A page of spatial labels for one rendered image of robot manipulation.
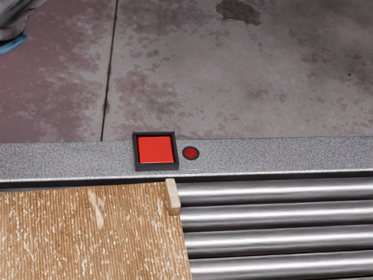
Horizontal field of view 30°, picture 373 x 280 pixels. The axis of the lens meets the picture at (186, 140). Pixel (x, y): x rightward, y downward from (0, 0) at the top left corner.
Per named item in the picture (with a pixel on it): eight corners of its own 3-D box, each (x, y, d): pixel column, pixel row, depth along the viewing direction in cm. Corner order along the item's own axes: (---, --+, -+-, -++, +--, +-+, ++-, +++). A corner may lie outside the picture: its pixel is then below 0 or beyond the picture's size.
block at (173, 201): (163, 187, 117) (165, 177, 115) (174, 186, 118) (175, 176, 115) (169, 216, 114) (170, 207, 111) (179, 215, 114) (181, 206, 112)
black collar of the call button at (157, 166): (131, 138, 126) (132, 131, 124) (173, 136, 127) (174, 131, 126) (135, 171, 121) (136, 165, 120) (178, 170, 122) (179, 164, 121)
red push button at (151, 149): (136, 141, 125) (137, 136, 124) (169, 140, 126) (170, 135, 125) (139, 168, 122) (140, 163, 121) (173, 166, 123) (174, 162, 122)
